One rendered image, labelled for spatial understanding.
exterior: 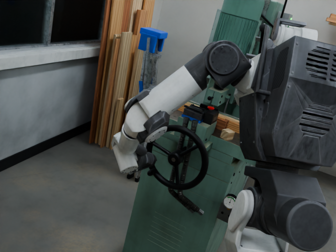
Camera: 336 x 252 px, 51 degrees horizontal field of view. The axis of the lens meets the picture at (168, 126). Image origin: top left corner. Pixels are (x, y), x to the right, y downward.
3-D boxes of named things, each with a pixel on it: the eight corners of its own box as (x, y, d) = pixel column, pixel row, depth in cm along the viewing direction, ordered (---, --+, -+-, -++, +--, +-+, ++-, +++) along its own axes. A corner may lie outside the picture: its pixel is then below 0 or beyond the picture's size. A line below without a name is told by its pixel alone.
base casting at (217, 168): (146, 147, 176) (150, 130, 173) (189, 122, 226) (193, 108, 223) (229, 184, 161) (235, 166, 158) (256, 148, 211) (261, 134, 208)
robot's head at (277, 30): (303, 48, 102) (308, 21, 102) (273, 42, 103) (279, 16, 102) (295, 51, 109) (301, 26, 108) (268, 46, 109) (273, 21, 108)
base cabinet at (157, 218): (119, 257, 201) (145, 147, 176) (164, 212, 251) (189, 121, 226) (189, 298, 186) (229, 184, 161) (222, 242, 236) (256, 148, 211)
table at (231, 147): (128, 122, 166) (130, 110, 164) (158, 110, 192) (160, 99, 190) (251, 174, 145) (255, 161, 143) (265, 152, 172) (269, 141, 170)
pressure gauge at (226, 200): (219, 208, 159) (225, 193, 156) (222, 205, 162) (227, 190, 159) (233, 215, 157) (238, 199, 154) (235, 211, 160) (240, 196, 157)
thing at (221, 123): (188, 118, 174) (191, 108, 172) (189, 117, 175) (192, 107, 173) (223, 131, 167) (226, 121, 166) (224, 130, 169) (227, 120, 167)
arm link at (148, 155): (131, 179, 144) (120, 176, 133) (125, 157, 148) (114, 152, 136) (159, 169, 142) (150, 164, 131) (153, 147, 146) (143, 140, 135)
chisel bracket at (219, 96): (203, 104, 170) (207, 88, 167) (212, 100, 182) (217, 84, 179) (217, 110, 168) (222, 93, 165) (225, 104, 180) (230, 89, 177)
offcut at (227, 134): (226, 140, 157) (228, 132, 156) (219, 136, 160) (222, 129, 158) (232, 139, 160) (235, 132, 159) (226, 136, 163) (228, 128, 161)
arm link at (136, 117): (128, 161, 115) (138, 137, 98) (112, 135, 117) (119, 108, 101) (154, 147, 119) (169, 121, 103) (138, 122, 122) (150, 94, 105)
